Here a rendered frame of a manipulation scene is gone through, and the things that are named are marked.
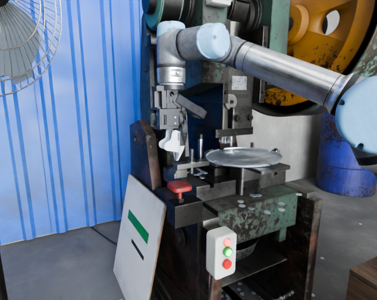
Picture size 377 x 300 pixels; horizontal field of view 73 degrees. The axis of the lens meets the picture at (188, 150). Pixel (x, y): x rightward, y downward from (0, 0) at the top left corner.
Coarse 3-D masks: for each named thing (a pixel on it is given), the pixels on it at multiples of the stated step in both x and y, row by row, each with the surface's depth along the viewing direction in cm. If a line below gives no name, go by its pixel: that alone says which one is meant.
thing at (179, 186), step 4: (176, 180) 79; (180, 180) 79; (168, 184) 76; (172, 184) 76; (176, 184) 76; (180, 184) 76; (184, 184) 76; (188, 184) 76; (172, 188) 74; (176, 188) 73; (180, 188) 73; (184, 188) 73; (188, 188) 74; (176, 192) 73; (180, 192) 73; (180, 196) 76
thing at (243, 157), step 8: (208, 152) 106; (216, 152) 108; (224, 152) 107; (232, 152) 107; (240, 152) 104; (248, 152) 103; (256, 152) 105; (264, 152) 105; (272, 152) 105; (208, 160) 96; (216, 160) 96; (224, 160) 96; (232, 160) 95; (240, 160) 94; (248, 160) 94; (256, 160) 94; (264, 160) 94; (272, 160) 93; (280, 160) 91
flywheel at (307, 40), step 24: (312, 0) 107; (336, 0) 99; (360, 0) 88; (312, 24) 108; (360, 24) 89; (288, 48) 120; (312, 48) 109; (336, 48) 100; (360, 48) 90; (336, 72) 98; (264, 96) 131; (288, 96) 118
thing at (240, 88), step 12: (240, 72) 97; (240, 84) 98; (252, 84) 101; (228, 96) 95; (240, 96) 99; (252, 96) 102; (216, 108) 100; (228, 108) 96; (240, 108) 97; (252, 108) 100; (216, 120) 100; (228, 120) 98; (240, 120) 98
